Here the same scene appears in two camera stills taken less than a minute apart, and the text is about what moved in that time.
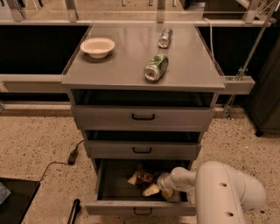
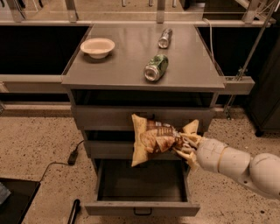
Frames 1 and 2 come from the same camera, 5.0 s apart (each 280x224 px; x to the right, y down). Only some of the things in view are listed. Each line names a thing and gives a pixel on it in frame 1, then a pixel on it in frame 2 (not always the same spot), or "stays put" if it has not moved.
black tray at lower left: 13,209 stays put
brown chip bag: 142,178 → 157,136
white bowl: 97,47 stays put
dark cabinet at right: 264,106 stays put
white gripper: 164,181 → 208,156
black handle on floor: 75,209 stays put
